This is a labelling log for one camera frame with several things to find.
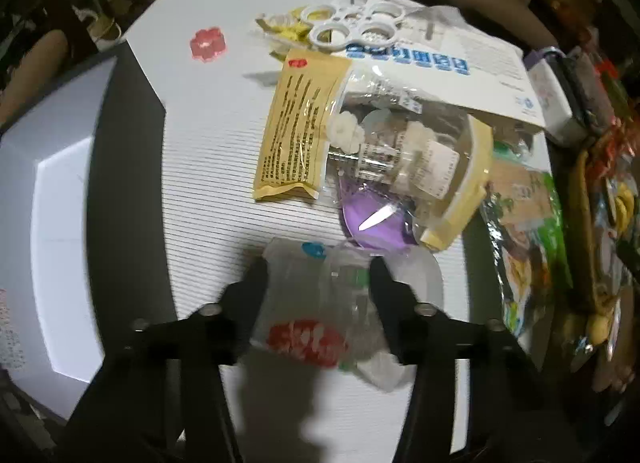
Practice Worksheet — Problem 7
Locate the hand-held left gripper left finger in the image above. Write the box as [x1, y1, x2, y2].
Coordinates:
[55, 258, 271, 463]

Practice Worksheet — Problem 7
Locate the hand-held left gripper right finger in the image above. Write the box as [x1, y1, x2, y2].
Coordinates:
[369, 258, 583, 463]

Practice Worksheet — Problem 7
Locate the clear plastic bag red label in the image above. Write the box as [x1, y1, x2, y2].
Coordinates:
[247, 238, 443, 394]

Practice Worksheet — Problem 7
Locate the purple plastic lid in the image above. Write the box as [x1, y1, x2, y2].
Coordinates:
[337, 178, 418, 251]

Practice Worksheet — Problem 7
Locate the green seaweed snack packet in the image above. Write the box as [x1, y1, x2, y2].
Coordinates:
[480, 163, 573, 349]

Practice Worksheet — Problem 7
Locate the black storage container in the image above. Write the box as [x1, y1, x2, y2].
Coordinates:
[0, 40, 181, 424]

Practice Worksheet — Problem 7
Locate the white box blue print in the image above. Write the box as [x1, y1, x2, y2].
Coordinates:
[345, 5, 546, 134]

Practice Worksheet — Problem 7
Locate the kraft zip bag clear window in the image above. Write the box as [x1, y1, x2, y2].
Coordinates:
[252, 47, 496, 251]

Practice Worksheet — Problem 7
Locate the wicker basket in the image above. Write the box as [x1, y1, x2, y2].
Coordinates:
[565, 148, 640, 394]

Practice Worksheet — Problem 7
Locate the pink flower-shaped mold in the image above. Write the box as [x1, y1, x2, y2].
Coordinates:
[189, 28, 228, 62]

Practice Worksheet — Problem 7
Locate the black remote control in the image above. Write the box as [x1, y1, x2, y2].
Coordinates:
[547, 50, 616, 136]

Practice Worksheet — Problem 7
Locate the brown armchair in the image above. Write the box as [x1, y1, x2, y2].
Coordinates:
[0, 28, 68, 118]

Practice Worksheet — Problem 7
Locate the white container purple handle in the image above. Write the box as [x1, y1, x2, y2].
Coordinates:
[522, 45, 588, 146]

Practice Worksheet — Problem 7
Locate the white six-ring tray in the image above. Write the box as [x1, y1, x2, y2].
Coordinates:
[300, 0, 405, 51]

